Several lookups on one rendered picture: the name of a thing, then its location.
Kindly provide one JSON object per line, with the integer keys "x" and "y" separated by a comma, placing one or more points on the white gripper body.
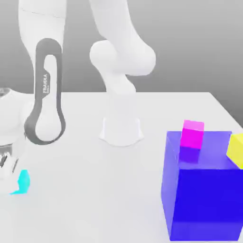
{"x": 11, "y": 180}

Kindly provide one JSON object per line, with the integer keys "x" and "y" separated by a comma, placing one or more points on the small cyan cube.
{"x": 24, "y": 180}

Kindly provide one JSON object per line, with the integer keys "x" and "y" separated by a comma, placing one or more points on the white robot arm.
{"x": 121, "y": 45}

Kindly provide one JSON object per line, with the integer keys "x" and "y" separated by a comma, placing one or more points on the small magenta cube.
{"x": 192, "y": 137}

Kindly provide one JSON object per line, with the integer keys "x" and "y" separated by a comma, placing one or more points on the small yellow cube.
{"x": 236, "y": 150}

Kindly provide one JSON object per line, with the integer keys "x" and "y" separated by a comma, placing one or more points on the large blue box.
{"x": 207, "y": 199}

